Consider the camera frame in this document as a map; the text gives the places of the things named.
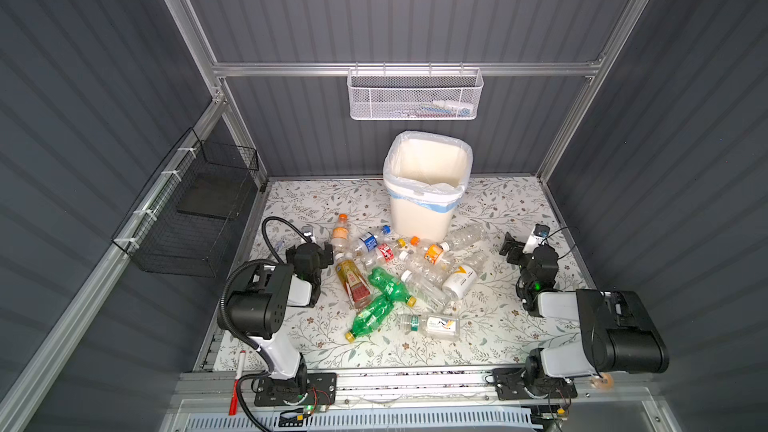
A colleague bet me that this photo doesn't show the orange cap clear bottle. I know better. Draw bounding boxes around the orange cap clear bottle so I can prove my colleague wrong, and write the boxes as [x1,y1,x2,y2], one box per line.
[330,213,350,262]

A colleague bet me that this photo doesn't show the large clear bottle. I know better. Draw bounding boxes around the large clear bottle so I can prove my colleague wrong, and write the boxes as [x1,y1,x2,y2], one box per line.
[438,224,484,251]

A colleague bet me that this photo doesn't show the white yellow label bottle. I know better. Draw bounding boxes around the white yellow label bottle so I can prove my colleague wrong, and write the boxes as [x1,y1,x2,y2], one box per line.
[442,252,488,301]

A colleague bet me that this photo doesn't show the blue label clear bottle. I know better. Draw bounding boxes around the blue label clear bottle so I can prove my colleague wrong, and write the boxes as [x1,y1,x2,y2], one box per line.
[352,225,391,254]

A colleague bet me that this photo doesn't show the yellow tea bottle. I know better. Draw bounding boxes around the yellow tea bottle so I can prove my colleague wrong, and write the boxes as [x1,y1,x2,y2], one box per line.
[334,252,373,310]

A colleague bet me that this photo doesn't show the orange label clear bottle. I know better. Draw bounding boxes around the orange label clear bottle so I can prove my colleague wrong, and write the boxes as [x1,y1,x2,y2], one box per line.
[410,236,455,269]

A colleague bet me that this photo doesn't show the clear bottle white cap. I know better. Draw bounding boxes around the clear bottle white cap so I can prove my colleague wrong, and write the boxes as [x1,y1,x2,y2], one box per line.
[401,269,450,312]

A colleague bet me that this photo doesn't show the green cap label bottle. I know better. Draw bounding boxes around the green cap label bottle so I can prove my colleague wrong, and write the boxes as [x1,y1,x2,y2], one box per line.
[399,314,461,341]

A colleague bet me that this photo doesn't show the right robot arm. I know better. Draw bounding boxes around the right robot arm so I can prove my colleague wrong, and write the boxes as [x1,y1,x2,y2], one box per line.
[491,226,670,401]

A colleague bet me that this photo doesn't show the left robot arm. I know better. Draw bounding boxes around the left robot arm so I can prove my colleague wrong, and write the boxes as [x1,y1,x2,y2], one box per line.
[217,216,337,406]

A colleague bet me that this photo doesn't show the clear bin liner bag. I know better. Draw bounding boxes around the clear bin liner bag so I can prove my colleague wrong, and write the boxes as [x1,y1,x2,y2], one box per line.
[383,131,473,213]

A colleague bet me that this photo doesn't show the white plastic waste bin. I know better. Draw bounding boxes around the white plastic waste bin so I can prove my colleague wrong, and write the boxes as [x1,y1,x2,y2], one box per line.
[383,131,473,241]

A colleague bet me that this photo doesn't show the floral table mat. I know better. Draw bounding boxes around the floral table mat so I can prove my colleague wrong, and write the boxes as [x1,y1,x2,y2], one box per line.
[264,177,585,369]

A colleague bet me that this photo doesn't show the items in white basket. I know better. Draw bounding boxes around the items in white basket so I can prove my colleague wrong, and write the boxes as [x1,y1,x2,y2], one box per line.
[392,100,475,119]

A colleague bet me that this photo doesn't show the red marker pen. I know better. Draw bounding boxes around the red marker pen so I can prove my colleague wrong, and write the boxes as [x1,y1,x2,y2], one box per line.
[228,349,247,416]

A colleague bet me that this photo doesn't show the white vent grille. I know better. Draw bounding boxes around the white vent grille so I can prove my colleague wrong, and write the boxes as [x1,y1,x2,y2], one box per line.
[182,410,535,432]

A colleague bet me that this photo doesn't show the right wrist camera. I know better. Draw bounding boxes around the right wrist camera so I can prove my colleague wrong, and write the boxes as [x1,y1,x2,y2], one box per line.
[523,224,550,254]

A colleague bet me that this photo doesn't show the aluminium front rail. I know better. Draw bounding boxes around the aluminium front rail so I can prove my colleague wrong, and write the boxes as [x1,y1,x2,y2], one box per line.
[169,365,660,412]

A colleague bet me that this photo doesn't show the black wire mesh basket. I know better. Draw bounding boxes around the black wire mesh basket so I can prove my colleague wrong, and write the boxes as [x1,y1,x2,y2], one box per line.
[112,129,260,278]

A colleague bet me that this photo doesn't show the white wire mesh basket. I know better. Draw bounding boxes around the white wire mesh basket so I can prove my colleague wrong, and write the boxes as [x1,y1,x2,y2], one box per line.
[346,67,484,121]

